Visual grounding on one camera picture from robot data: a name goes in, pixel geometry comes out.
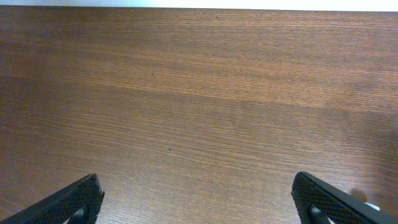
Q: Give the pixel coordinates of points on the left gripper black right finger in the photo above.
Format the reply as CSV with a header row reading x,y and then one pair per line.
x,y
319,202

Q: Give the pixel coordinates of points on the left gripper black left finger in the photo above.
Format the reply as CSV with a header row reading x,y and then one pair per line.
x,y
79,202

